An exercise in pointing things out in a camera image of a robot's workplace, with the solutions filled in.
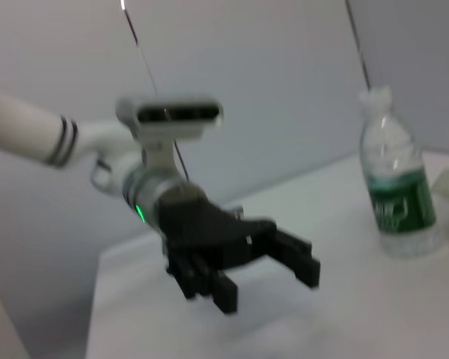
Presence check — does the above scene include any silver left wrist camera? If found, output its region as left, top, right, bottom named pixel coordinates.
left=114, top=95, right=225, bottom=141

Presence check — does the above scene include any green label water bottle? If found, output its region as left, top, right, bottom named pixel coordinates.
left=358, top=85, right=442, bottom=259

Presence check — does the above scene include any left gripper silver connector plug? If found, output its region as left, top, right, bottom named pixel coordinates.
left=227, top=204, right=245, bottom=222

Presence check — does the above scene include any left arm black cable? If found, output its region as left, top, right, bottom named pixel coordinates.
left=91, top=159, right=114, bottom=192

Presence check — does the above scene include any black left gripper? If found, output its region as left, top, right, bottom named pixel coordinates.
left=153, top=196, right=322, bottom=316

